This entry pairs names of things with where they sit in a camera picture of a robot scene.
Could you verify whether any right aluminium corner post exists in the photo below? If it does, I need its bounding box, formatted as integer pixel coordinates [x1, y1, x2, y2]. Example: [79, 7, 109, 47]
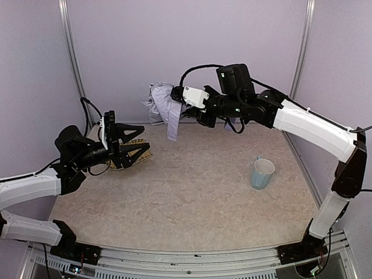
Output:
[289, 0, 316, 99]

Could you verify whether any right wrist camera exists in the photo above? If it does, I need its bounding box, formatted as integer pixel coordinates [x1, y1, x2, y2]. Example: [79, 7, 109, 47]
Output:
[170, 86, 210, 112]

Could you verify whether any woven bamboo tray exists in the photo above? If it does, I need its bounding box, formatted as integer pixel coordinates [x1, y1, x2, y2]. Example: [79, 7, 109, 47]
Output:
[106, 138, 152, 170]

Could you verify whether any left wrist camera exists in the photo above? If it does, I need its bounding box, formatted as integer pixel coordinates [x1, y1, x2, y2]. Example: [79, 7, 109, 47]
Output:
[99, 110, 116, 151]

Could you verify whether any light blue mug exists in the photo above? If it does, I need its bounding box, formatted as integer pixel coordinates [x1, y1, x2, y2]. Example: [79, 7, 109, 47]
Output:
[251, 156, 276, 190]

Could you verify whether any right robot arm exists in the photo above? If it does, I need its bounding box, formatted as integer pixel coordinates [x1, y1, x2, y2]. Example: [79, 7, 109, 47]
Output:
[190, 64, 367, 263]

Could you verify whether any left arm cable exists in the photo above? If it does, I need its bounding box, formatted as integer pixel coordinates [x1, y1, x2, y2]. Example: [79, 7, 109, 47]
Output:
[80, 97, 102, 137]

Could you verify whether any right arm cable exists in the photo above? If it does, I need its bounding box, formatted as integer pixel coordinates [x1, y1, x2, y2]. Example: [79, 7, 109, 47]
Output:
[178, 63, 372, 134]

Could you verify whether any lavender folding umbrella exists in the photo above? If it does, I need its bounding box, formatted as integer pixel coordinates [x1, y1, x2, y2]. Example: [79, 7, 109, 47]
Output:
[143, 82, 190, 142]

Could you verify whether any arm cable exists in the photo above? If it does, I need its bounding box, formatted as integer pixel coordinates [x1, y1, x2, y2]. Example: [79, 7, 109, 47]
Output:
[80, 97, 102, 137]
[178, 63, 372, 134]

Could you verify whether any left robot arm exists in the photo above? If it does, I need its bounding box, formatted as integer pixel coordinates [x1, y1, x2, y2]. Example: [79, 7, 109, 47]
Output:
[1, 122, 150, 257]

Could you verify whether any left aluminium corner post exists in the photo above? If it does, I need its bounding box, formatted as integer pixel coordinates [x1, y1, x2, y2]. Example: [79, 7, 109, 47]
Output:
[56, 0, 95, 126]

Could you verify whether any aluminium corner post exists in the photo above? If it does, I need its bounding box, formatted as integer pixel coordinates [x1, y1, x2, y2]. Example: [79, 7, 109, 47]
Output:
[289, 0, 316, 99]
[56, 0, 95, 126]

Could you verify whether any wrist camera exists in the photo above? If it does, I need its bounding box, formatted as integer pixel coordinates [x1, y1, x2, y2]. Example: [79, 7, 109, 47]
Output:
[170, 86, 210, 112]
[99, 110, 116, 151]

